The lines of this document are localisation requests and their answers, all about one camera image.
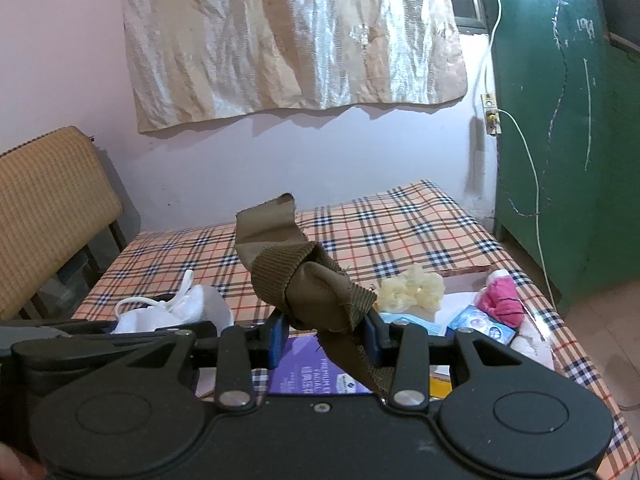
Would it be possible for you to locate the white cable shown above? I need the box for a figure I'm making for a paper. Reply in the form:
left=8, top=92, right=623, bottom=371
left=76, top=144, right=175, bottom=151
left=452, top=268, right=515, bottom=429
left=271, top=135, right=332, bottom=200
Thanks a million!
left=472, top=0, right=559, bottom=304

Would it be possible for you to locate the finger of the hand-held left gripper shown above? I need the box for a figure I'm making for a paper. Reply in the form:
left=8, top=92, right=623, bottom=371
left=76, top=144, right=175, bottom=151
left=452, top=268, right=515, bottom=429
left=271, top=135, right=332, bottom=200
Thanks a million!
left=104, top=320, right=220, bottom=338

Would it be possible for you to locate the wall socket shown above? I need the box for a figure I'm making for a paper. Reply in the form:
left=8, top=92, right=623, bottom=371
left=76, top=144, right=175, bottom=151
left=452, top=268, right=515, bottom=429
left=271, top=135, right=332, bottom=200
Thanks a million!
left=480, top=92, right=502, bottom=136

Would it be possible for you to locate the blue tissue pack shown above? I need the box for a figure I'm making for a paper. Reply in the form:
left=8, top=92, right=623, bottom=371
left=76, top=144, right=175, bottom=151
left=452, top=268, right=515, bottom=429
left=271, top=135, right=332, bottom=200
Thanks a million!
left=447, top=304, right=519, bottom=346

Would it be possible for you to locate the pink sock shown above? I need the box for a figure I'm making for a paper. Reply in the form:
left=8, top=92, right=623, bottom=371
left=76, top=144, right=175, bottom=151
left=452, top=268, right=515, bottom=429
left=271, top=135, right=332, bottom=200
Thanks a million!
left=476, top=269, right=520, bottom=327

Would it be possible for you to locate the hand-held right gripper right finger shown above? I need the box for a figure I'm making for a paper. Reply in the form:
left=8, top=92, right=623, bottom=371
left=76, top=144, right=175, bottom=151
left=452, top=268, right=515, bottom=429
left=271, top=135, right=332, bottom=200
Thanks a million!
left=363, top=309, right=539, bottom=409

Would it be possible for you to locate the green door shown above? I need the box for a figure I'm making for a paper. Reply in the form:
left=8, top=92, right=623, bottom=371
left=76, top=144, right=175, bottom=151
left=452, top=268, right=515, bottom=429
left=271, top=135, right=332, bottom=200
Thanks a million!
left=470, top=0, right=640, bottom=317

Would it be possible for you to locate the olive green cloth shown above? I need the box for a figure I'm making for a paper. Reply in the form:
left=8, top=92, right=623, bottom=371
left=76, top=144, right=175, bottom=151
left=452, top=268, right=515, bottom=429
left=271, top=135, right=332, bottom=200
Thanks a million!
left=235, top=192, right=397, bottom=397

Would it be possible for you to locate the cream crinkled curtain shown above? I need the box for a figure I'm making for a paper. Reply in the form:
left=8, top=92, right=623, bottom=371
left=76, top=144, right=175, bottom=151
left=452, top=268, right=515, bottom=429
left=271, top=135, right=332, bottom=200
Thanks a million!
left=120, top=0, right=469, bottom=134

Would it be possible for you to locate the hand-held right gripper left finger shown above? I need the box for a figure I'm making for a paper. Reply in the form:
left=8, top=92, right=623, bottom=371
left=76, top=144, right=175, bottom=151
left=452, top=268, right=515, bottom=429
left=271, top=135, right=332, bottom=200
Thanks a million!
left=121, top=310, right=291, bottom=409

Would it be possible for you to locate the pale yellow sock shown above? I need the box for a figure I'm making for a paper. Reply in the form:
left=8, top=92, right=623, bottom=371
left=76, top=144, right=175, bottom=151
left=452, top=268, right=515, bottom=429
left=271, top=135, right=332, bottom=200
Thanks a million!
left=374, top=265, right=446, bottom=314

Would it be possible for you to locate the orange white tissue pack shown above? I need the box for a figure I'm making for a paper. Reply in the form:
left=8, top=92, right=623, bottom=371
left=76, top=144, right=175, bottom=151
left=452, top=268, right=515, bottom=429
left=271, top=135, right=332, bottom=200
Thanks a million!
left=430, top=375, right=454, bottom=401

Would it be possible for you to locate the white respirator mask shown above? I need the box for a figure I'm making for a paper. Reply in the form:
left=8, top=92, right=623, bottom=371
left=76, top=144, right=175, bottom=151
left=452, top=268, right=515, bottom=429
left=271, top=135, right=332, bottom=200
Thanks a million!
left=111, top=270, right=235, bottom=336

